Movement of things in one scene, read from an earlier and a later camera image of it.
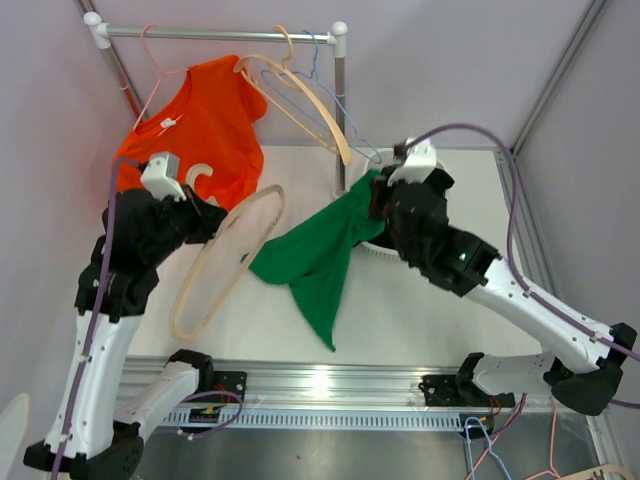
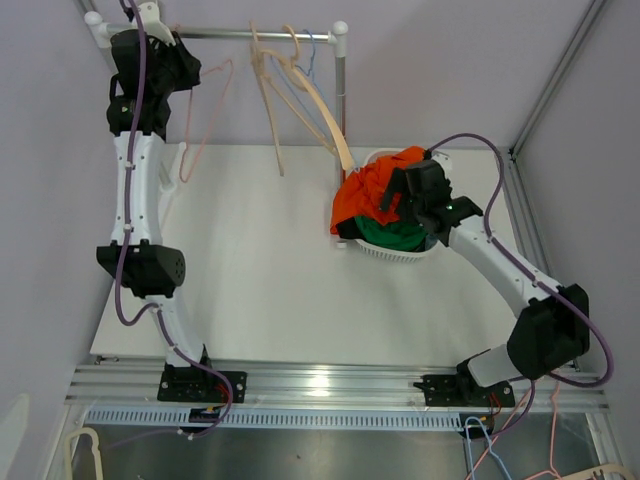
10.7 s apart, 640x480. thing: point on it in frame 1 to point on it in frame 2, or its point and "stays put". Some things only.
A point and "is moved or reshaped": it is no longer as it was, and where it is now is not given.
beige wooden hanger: [241, 67] to [302, 81]
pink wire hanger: [159, 74] is moved or reshaped
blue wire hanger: [263, 74] to [309, 72]
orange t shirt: [209, 118] to [362, 194]
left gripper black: [204, 215] to [190, 65]
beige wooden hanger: [191, 177] to [258, 62]
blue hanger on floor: [490, 447] stays put
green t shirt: [312, 259] is moved or reshaped
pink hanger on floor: [553, 441] stays put
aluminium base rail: [347, 395] stays put
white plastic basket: [377, 159] stays put
